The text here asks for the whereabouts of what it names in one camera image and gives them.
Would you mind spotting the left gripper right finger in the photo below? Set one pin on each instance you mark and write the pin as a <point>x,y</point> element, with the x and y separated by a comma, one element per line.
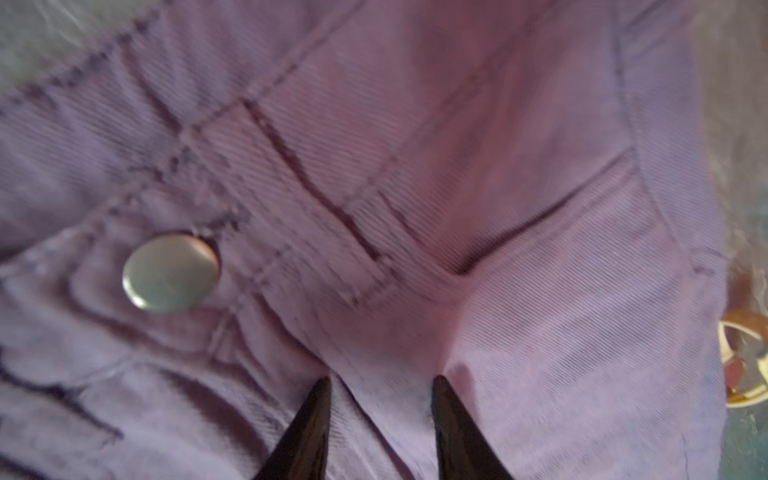
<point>462,450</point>

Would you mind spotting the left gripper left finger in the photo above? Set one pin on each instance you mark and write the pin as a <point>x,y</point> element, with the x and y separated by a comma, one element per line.
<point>302,451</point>

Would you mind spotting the purple trousers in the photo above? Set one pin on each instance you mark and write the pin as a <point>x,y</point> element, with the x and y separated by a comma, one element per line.
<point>230,200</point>

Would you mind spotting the small tan wooden object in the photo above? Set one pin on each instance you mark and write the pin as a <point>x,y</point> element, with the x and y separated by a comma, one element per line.
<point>745,376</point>

